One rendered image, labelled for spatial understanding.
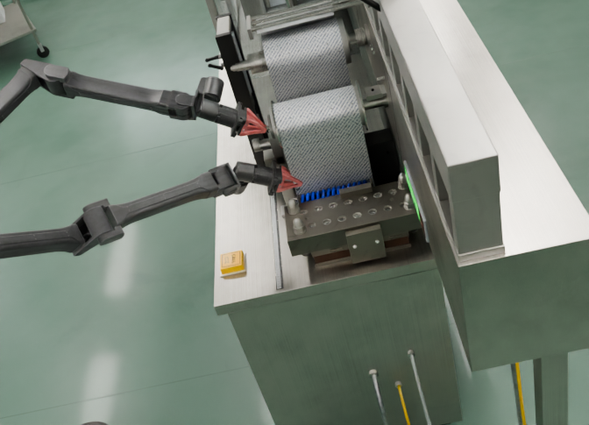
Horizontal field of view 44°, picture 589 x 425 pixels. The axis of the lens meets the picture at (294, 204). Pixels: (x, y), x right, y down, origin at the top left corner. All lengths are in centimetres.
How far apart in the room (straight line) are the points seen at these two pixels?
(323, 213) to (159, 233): 199
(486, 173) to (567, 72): 338
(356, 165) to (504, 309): 89
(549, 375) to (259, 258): 94
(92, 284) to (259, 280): 185
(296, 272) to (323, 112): 47
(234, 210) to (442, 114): 128
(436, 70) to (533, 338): 55
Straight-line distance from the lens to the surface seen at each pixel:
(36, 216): 460
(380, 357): 238
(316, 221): 211
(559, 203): 143
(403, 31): 159
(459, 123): 127
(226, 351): 326
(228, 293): 217
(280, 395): 248
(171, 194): 203
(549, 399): 181
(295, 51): 224
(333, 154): 214
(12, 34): 659
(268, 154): 223
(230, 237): 236
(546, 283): 140
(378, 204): 211
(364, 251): 210
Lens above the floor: 237
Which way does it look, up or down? 38 degrees down
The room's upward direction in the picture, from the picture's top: 17 degrees counter-clockwise
